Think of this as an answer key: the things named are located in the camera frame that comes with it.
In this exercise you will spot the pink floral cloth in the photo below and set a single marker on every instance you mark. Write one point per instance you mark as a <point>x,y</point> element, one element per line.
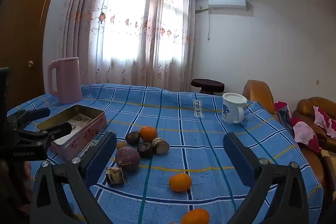
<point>325,119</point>

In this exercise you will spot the brown leather chair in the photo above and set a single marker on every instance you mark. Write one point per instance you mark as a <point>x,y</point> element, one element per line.
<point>258,92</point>

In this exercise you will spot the small yellow-brown round fruit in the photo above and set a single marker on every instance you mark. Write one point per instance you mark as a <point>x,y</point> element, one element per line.
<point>121,145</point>

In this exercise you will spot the white mug with blue print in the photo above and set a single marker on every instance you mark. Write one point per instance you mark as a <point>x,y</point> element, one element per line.
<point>231,108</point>

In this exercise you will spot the blue plaid tablecloth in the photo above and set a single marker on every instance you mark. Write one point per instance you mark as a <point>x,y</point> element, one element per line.
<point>183,113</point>

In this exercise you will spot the brown wooden door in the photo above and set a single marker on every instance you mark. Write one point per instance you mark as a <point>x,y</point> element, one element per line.
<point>23,29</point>

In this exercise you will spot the floral sheer curtain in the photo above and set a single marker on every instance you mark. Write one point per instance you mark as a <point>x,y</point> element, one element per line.
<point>136,29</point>

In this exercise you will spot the printed paper card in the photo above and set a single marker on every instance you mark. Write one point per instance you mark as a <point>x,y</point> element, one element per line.
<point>78,119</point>

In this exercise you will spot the dark round stool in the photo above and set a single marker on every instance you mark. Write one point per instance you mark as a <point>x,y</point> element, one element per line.
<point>207,83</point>

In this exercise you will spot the dark brown wrinkled fruit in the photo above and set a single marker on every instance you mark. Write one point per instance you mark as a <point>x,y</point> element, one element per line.
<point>132,137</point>
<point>145,149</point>

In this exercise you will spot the large purple passion fruit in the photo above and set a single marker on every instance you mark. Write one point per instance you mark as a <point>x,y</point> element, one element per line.
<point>127,158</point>

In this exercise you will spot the person's left hand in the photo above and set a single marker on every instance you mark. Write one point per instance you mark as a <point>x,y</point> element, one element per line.
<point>15,182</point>

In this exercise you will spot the colourful bag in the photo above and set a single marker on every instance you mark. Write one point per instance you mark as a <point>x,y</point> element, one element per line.
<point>283,113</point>

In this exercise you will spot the white air conditioner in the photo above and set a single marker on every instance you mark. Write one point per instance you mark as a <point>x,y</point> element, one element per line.
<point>227,1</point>

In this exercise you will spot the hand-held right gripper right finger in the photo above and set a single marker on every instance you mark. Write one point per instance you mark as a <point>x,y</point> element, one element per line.
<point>236,155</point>

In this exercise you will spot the metal tray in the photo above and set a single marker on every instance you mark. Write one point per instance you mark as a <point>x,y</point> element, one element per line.
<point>89,132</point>

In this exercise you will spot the short sugarcane piece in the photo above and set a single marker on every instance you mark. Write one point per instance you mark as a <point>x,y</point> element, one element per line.
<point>114,176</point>
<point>160,145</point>

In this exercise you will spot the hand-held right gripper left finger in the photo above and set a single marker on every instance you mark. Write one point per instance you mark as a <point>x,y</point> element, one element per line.
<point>101,154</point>

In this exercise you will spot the brown leather sofa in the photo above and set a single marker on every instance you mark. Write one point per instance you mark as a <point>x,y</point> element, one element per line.
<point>304,108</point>

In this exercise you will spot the small orange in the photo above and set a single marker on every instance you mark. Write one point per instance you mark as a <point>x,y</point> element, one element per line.
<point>195,216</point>
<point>148,134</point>
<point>179,182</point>

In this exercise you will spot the pink electric kettle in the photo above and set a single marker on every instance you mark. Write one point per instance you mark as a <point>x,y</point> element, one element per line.
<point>69,82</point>

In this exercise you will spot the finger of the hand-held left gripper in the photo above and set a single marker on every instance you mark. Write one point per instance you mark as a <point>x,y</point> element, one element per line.
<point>34,114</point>
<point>61,130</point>

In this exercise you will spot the red and pink cloth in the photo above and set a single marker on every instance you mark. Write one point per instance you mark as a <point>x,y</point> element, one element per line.
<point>305,134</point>

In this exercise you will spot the brass door knob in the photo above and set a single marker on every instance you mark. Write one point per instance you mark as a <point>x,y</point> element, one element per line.
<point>30,63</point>

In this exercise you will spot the white air conditioner pipe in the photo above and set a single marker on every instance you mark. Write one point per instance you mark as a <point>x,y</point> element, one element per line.
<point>209,22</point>

